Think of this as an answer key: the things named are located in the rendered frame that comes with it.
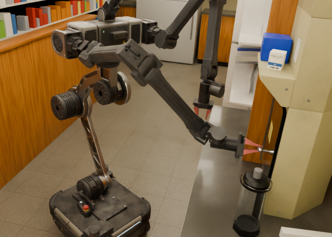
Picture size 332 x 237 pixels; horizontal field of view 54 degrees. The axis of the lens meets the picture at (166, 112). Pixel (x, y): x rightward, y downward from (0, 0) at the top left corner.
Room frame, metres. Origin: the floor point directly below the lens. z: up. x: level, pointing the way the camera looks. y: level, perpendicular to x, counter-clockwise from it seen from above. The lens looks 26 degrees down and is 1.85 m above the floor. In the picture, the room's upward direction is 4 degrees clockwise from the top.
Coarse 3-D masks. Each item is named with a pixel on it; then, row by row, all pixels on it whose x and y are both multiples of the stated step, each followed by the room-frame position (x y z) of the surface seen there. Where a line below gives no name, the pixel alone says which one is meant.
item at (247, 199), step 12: (240, 192) 0.94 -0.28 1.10; (252, 192) 0.89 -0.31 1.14; (264, 192) 0.88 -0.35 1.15; (240, 204) 0.92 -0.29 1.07; (252, 204) 0.89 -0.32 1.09; (264, 204) 0.91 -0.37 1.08; (240, 216) 0.91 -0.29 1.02; (252, 216) 0.89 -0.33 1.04; (240, 228) 0.90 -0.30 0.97; (252, 228) 0.89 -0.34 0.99
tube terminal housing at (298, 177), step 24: (312, 24) 1.02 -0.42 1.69; (312, 48) 1.01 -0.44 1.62; (312, 72) 1.01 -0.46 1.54; (312, 96) 1.01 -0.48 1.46; (288, 120) 1.02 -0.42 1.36; (312, 120) 1.00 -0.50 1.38; (288, 144) 1.01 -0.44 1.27; (312, 144) 1.00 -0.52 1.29; (288, 168) 1.01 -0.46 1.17; (312, 168) 1.02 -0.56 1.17; (288, 192) 1.00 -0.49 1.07; (312, 192) 1.05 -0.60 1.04; (288, 216) 1.00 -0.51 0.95
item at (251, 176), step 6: (258, 168) 0.94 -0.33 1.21; (246, 174) 0.94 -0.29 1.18; (252, 174) 0.95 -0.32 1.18; (258, 174) 0.92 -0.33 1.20; (264, 174) 0.95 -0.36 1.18; (246, 180) 0.92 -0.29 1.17; (252, 180) 0.91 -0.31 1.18; (258, 180) 0.91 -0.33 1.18; (264, 180) 0.92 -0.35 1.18; (252, 186) 0.89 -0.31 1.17; (258, 186) 0.89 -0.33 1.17; (264, 186) 0.89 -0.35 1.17
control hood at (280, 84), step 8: (264, 64) 1.17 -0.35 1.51; (288, 64) 1.20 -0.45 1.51; (264, 72) 1.08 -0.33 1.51; (272, 72) 1.08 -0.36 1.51; (280, 72) 1.09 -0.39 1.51; (288, 72) 1.10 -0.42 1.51; (264, 80) 1.04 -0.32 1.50; (272, 80) 1.03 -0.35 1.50; (280, 80) 1.03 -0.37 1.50; (288, 80) 1.02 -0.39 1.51; (272, 88) 1.03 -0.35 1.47; (280, 88) 1.03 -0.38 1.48; (288, 88) 1.02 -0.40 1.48; (280, 96) 1.03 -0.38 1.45; (288, 96) 1.02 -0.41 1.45; (280, 104) 1.03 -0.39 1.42; (288, 104) 1.02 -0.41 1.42
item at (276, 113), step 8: (272, 112) 1.28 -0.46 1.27; (280, 112) 1.08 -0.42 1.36; (272, 120) 1.23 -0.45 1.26; (280, 120) 1.05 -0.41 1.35; (280, 128) 1.03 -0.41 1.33; (272, 136) 1.14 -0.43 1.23; (264, 144) 1.30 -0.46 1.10; (272, 144) 1.09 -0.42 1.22; (264, 152) 1.25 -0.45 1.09; (272, 152) 1.05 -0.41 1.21; (264, 160) 1.20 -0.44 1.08; (272, 160) 1.03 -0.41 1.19; (264, 168) 1.15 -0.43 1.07
